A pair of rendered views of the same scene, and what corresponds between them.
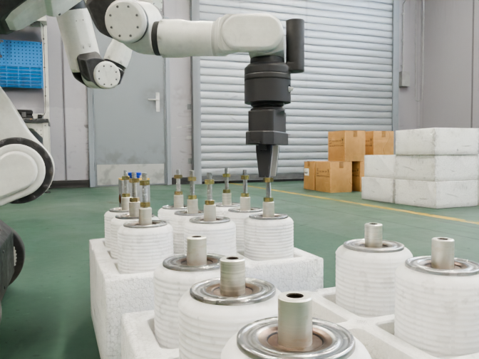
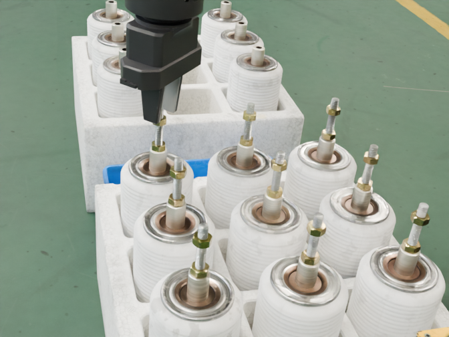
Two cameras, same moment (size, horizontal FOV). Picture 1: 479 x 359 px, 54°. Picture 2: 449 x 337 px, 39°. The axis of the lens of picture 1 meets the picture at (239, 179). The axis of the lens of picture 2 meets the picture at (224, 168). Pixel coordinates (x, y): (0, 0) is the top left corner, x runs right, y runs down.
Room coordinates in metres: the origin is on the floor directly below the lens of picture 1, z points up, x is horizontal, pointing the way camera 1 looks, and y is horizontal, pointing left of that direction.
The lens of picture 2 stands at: (1.59, 0.07, 0.72)
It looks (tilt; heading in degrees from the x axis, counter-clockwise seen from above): 33 degrees down; 183
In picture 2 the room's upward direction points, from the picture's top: 6 degrees clockwise
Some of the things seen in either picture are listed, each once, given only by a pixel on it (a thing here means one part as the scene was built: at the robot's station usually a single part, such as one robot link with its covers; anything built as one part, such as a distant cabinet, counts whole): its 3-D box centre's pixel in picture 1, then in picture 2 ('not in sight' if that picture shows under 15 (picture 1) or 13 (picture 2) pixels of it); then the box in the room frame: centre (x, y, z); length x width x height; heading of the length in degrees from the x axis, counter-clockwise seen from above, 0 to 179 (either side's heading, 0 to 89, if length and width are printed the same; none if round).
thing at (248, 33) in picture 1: (248, 37); not in sight; (0.89, -0.02, 0.59); 0.13 x 0.09 x 0.07; 82
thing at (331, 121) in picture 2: (145, 194); (330, 123); (0.81, 0.16, 0.30); 0.01 x 0.01 x 0.08
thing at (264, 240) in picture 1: (269, 263); (155, 222); (0.90, -0.06, 0.16); 0.10 x 0.10 x 0.18
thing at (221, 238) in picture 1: (210, 269); (237, 214); (0.85, 0.06, 0.16); 0.10 x 0.10 x 0.18
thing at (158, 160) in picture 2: (268, 210); (158, 159); (0.90, -0.06, 0.26); 0.02 x 0.02 x 0.03
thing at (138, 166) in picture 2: (268, 216); (157, 168); (0.90, -0.06, 0.25); 0.08 x 0.08 x 0.01
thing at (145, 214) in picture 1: (145, 216); (325, 148); (0.81, 0.16, 0.26); 0.02 x 0.02 x 0.03
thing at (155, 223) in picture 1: (145, 224); (323, 156); (0.81, 0.16, 0.25); 0.08 x 0.08 x 0.01
